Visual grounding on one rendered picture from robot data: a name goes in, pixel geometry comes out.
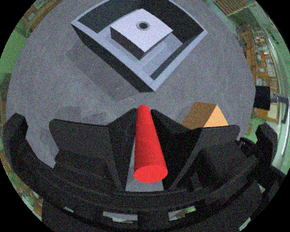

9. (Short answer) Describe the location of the red peg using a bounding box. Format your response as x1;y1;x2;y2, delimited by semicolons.
134;104;168;183

